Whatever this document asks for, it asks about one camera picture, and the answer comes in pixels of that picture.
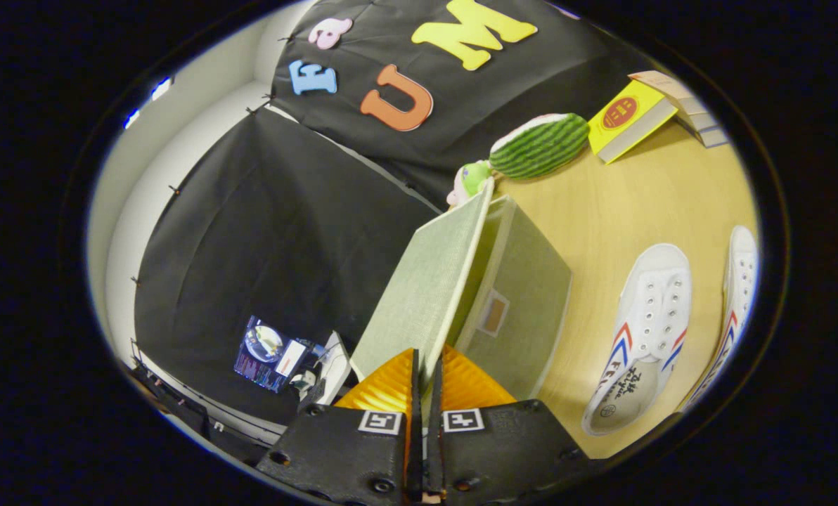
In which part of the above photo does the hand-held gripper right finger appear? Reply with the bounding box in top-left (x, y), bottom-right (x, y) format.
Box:
top-left (426, 343), bottom-right (592, 503)

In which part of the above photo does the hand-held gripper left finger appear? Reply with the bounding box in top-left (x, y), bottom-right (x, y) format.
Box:
top-left (256, 348), bottom-right (423, 503)

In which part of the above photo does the green fabric storage box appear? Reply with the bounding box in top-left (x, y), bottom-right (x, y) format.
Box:
top-left (351, 179), bottom-right (573, 401)

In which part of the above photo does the white shoe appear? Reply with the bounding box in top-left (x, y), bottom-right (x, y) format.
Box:
top-left (683, 225), bottom-right (759, 412)
top-left (582, 244), bottom-right (692, 436)

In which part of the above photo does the blue printed box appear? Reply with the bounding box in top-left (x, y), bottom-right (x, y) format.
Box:
top-left (234, 316), bottom-right (325, 392)

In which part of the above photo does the white device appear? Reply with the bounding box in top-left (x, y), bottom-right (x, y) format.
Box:
top-left (296, 330), bottom-right (353, 406)

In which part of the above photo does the pink and green plush toy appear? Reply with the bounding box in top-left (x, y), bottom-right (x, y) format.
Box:
top-left (447, 160), bottom-right (494, 208)

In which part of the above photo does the watermelon slice plush toy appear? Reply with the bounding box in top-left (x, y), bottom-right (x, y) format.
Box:
top-left (489, 112), bottom-right (591, 179)

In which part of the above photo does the yellow book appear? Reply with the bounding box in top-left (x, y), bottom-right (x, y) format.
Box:
top-left (588, 79), bottom-right (678, 164)

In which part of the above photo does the blue cover book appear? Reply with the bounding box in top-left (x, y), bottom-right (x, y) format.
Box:
top-left (693, 125), bottom-right (730, 148)

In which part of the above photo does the dark cover book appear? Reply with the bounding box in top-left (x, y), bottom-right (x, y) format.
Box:
top-left (676, 109), bottom-right (720, 136)

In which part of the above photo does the beige cover book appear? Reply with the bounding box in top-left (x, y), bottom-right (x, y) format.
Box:
top-left (628, 70), bottom-right (709, 119)

